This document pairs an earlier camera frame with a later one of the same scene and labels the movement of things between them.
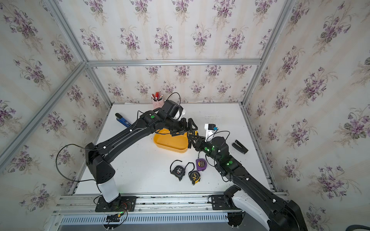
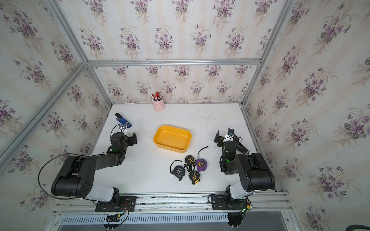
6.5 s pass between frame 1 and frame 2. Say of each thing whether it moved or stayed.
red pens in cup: stayed
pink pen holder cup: stayed
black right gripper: moved
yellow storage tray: stayed
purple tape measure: stayed
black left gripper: moved
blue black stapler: stayed
